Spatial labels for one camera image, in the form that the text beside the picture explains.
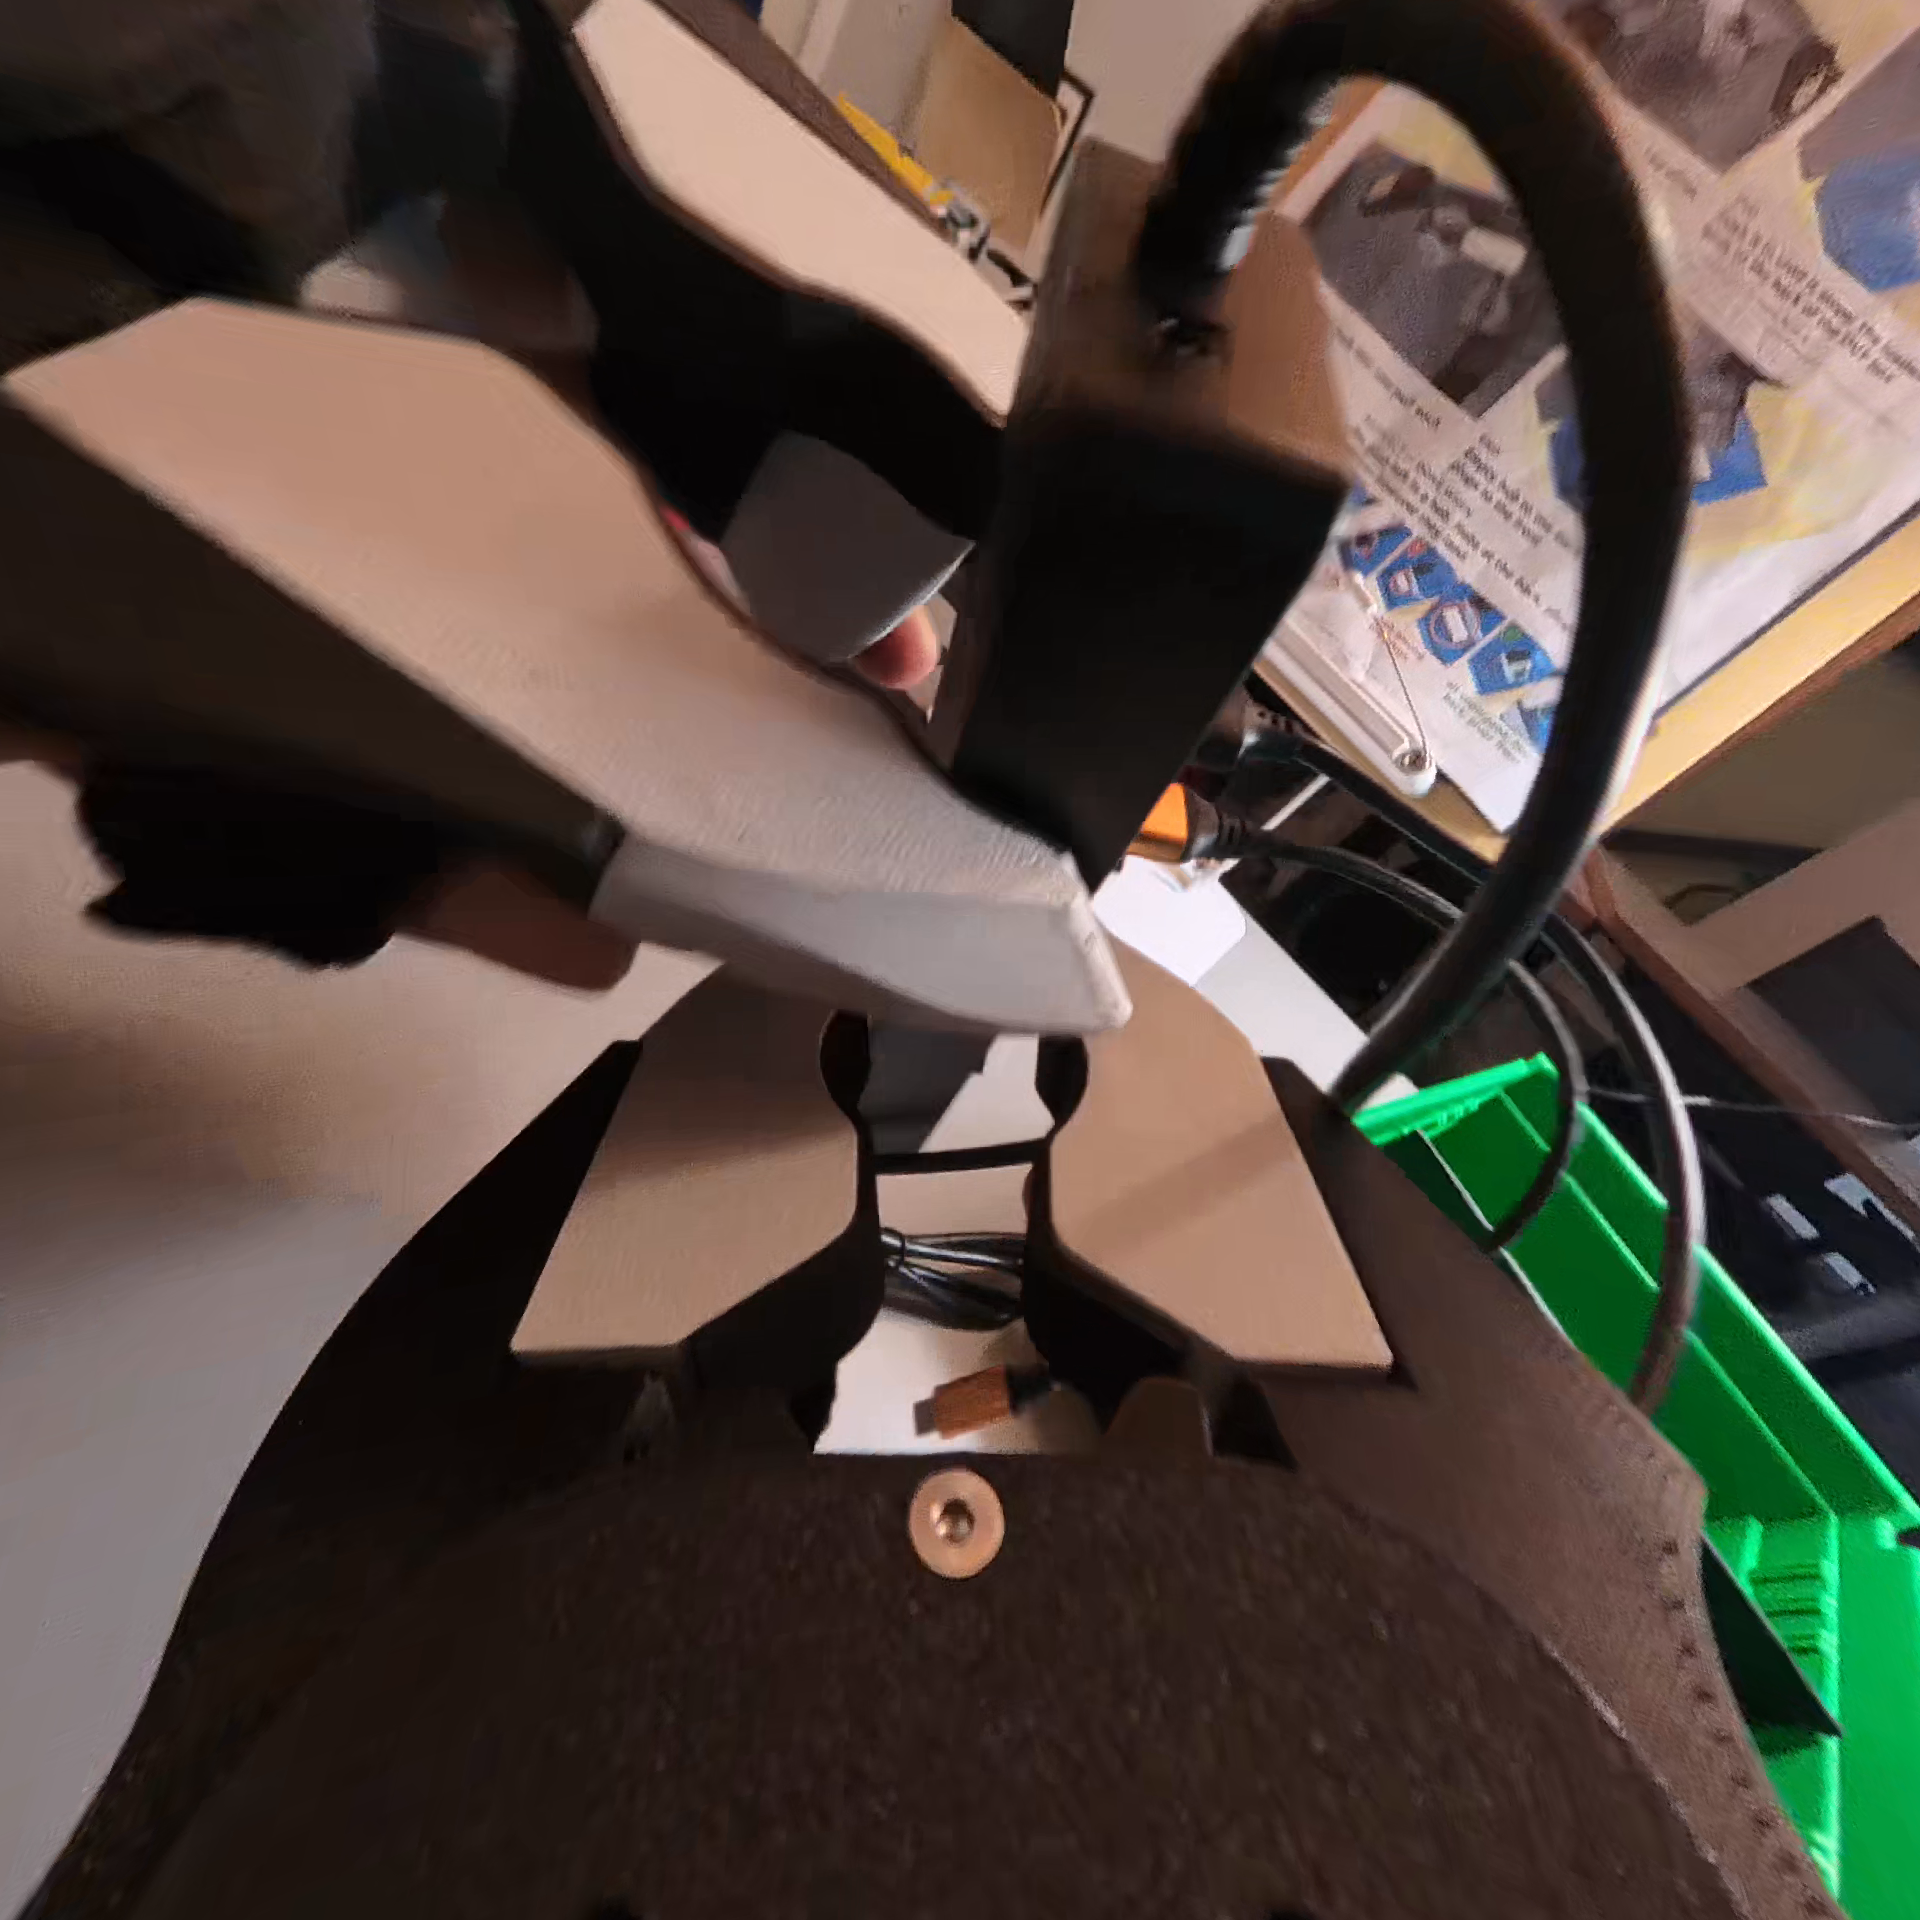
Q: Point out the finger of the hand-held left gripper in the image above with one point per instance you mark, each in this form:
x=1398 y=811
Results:
x=797 y=181
x=376 y=569

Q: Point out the printed instruction sheet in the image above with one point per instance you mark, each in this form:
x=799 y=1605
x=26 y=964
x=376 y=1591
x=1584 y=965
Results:
x=1800 y=375

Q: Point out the person's left hand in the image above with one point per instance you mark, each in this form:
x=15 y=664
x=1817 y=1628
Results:
x=901 y=661

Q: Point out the green plastic bin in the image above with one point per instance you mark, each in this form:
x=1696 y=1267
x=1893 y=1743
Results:
x=1770 y=1424

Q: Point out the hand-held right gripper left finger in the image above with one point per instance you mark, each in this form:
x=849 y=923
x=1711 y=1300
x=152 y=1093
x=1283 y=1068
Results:
x=704 y=1200

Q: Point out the black usb hub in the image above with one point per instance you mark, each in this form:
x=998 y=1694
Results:
x=1141 y=600

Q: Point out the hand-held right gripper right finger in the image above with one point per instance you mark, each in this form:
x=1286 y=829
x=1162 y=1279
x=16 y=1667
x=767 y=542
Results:
x=1201 y=1200

